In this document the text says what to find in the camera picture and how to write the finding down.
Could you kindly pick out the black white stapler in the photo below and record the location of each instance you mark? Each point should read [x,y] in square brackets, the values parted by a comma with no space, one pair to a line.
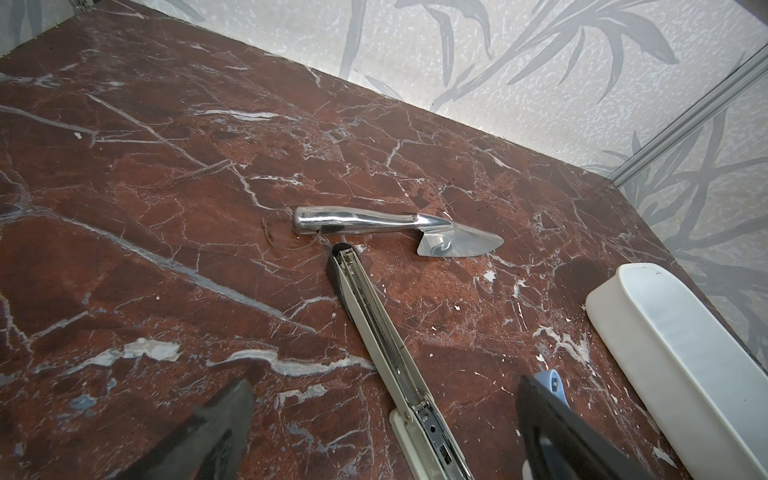
[427,442]

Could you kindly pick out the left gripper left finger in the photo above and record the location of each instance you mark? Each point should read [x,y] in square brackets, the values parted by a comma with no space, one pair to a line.
[210,444]

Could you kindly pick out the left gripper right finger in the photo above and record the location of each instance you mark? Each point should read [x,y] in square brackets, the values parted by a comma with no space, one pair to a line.
[559,444]

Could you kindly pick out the white plastic tray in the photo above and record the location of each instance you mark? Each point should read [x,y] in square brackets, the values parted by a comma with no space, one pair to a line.
[702,388]

